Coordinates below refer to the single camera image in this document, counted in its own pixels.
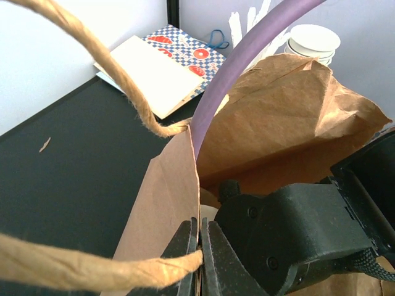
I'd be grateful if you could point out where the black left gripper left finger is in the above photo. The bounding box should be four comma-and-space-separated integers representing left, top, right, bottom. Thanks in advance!
128, 218, 198, 296

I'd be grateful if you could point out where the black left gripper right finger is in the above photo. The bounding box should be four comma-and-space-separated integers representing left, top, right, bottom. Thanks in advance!
201, 218, 267, 296

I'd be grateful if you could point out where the brown kraft paper bag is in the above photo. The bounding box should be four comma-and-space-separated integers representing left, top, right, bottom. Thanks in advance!
0, 0, 395, 296

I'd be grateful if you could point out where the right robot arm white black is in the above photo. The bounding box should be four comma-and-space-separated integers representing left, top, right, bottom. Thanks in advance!
215, 132, 394, 295

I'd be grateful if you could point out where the white paper bag brown trim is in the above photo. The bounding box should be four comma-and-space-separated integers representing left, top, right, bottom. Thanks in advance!
110, 36, 203, 120

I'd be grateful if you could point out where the blue checkered paper bag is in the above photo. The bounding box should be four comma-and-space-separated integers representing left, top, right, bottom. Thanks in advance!
141, 25, 225, 106

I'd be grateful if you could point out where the bundle of white straws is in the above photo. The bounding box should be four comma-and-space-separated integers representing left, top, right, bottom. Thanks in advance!
228, 0, 290, 62

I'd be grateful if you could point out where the stack of white paper cups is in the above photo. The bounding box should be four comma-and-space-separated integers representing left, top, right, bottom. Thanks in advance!
285, 24, 341, 66

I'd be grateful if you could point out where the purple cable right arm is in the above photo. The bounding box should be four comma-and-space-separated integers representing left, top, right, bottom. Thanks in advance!
191, 0, 328, 161

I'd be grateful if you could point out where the black frame post right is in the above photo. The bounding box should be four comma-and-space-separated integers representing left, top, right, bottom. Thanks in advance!
166, 0, 180, 28

